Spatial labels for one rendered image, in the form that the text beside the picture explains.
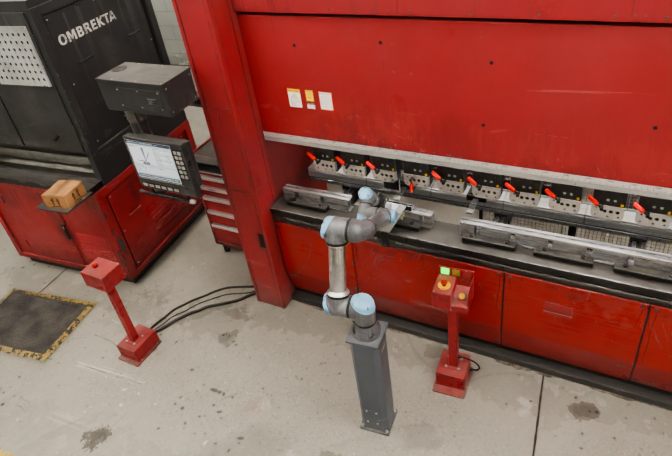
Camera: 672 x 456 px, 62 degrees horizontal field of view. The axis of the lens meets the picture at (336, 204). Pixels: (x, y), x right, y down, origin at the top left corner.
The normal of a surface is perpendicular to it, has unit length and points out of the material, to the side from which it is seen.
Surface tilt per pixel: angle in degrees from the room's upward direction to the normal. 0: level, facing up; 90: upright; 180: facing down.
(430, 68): 90
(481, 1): 90
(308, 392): 0
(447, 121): 90
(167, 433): 0
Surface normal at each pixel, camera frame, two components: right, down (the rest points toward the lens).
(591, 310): -0.46, 0.56
